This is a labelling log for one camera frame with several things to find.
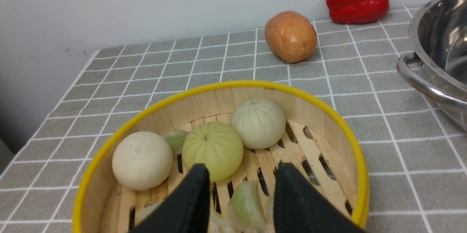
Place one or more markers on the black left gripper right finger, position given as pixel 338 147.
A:
pixel 299 208

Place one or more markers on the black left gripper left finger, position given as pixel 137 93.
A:
pixel 185 210

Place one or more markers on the yellow rimmed bamboo steamer basket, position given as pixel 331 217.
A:
pixel 318 141

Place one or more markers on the stainless steel pot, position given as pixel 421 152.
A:
pixel 438 66

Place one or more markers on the green dumpling front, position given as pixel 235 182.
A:
pixel 244 209

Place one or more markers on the white steamed bun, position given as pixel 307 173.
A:
pixel 142 161

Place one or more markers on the pale green steamed bun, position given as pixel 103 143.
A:
pixel 216 145

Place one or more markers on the green dumpling behind buns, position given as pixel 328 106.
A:
pixel 176 139

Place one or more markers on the cream pleated steamed bun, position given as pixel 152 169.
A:
pixel 261 123

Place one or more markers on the grey checkered tablecloth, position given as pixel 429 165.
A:
pixel 416 157

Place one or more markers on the brown potato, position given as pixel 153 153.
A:
pixel 291 36

